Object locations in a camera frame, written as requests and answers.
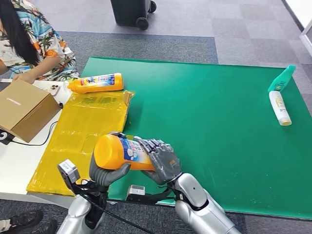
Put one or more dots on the white furniture edge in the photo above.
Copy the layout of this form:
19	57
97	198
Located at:
307	40

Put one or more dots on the brown cardboard box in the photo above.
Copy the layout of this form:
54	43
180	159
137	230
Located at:
23	108

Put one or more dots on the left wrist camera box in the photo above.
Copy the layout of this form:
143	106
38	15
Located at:
69	171

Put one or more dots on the white plastic bottle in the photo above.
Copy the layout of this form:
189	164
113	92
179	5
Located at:
280	108

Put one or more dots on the black wheeled bin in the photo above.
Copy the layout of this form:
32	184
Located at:
129	11

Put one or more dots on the green plastic bottle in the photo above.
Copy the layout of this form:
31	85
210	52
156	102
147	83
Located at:
281	79

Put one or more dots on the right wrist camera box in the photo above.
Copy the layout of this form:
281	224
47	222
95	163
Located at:
136	191

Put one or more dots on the person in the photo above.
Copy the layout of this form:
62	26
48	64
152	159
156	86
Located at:
36	42

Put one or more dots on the yellow plastic sheet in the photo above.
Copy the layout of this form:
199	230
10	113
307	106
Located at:
72	129

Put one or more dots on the black device with white mark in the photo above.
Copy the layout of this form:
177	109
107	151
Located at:
4	135

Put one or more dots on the orange bottle with blue label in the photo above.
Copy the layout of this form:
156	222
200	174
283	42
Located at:
97	83
112	153

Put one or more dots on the pale smartphone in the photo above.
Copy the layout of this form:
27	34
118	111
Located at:
54	89

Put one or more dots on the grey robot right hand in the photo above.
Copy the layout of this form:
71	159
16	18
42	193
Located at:
164	163

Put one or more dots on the green table mat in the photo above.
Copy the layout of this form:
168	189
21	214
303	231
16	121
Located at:
207	106

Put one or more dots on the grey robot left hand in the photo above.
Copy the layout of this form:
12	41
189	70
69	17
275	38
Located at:
104	177

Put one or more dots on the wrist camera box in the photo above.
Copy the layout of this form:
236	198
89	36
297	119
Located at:
136	191
69	171

